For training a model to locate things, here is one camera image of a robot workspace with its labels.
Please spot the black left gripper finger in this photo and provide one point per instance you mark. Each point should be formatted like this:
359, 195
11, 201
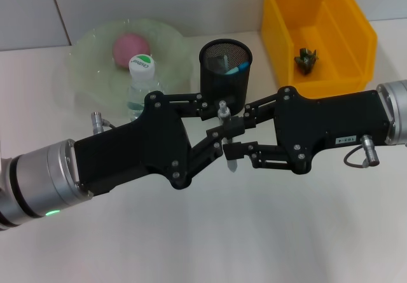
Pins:
213, 146
190, 105

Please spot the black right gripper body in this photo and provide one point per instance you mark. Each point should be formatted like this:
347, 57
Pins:
330, 127

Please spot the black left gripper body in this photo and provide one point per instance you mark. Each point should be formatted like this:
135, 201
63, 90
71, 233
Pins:
133, 149

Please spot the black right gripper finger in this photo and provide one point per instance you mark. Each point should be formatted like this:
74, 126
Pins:
260, 111
257, 154

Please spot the clear silver pen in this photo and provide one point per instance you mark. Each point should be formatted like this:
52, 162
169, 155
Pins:
224, 113

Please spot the blue scissors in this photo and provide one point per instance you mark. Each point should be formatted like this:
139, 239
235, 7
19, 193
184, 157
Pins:
240, 67

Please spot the transparent plastic ruler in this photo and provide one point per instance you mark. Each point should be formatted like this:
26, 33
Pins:
219, 63

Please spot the clear green-label water bottle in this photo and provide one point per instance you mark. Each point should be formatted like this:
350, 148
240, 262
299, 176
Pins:
140, 89

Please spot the pink peach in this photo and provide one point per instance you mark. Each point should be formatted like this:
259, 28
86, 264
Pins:
127, 49

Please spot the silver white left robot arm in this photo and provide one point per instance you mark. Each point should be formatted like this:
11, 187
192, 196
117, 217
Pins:
35, 181

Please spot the black mesh pen holder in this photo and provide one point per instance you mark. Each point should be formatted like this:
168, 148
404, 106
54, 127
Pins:
224, 79

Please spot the green glass fruit plate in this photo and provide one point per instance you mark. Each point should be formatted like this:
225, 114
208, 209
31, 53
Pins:
95, 57

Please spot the yellow plastic bin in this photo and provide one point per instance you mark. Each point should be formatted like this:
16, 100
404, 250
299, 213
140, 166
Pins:
334, 19

